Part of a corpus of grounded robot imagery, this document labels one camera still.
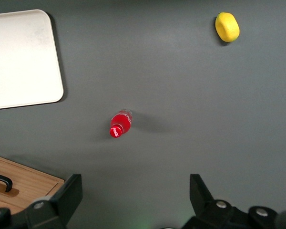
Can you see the wooden drawer cabinet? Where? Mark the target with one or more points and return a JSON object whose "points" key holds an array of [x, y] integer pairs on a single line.
{"points": [[54, 190]]}

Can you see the wooden drawer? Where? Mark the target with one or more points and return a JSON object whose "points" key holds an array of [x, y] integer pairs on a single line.
{"points": [[4, 205], [28, 177]]}

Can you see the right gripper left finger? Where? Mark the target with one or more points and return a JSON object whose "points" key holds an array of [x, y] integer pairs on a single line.
{"points": [[69, 193]]}

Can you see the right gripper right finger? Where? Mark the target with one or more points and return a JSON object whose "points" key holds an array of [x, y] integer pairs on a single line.
{"points": [[200, 195]]}

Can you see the yellow toy lemon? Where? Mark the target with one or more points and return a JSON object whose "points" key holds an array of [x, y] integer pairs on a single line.
{"points": [[227, 27]]}

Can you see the red cola bottle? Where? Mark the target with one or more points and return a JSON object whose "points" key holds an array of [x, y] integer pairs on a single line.
{"points": [[121, 121]]}

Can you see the cream plastic tray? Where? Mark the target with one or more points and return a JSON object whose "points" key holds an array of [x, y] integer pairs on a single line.
{"points": [[23, 59]]}

